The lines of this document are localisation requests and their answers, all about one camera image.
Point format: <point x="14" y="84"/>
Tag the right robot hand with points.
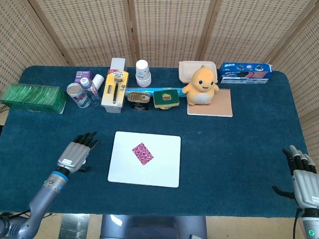
<point x="306" y="184"/>

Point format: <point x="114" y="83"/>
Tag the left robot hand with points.
<point x="73" y="155"/>

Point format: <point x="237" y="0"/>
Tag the pink patterned square packet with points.
<point x="142" y="154"/>

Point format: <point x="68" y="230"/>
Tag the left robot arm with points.
<point x="42" y="199"/>

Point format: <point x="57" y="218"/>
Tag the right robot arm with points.
<point x="311" y="224"/>

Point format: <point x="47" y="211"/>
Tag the silver drink can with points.
<point x="78" y="95"/>

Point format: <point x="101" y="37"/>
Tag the clear water bottle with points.
<point x="92" y="93"/>

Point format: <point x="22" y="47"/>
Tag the green tissue pack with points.
<point x="32" y="98"/>

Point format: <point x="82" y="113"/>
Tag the metal table leg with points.
<point x="74" y="227"/>

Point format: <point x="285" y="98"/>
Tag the yellow razor blister pack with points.
<point x="111" y="87"/>

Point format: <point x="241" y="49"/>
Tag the small white cylinder bottle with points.
<point x="99" y="81"/>

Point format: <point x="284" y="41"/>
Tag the purple box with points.
<point x="82" y="74"/>

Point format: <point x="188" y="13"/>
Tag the black luncheon meat can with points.
<point x="138" y="98"/>

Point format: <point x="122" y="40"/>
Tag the teal tablecloth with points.
<point x="224" y="154"/>

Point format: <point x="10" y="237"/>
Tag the white board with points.
<point x="159" y="171"/>

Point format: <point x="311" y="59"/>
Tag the white upright box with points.
<point x="117" y="63"/>

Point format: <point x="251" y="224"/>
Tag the yellow green sponge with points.
<point x="165" y="98"/>

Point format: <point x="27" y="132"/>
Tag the white paper cup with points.
<point x="143" y="72"/>

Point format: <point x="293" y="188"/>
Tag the kraft spiral notebook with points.
<point x="219" y="107"/>

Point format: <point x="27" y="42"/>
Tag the white blue long box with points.
<point x="246" y="81"/>

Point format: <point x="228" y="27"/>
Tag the blue cookie box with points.
<point x="244" y="69"/>

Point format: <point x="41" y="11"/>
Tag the yellow plush toy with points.
<point x="200" y="89"/>

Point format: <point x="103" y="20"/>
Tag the beige lunch container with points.
<point x="187" y="69"/>

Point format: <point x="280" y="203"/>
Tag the woven folding screen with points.
<point x="169" y="30"/>

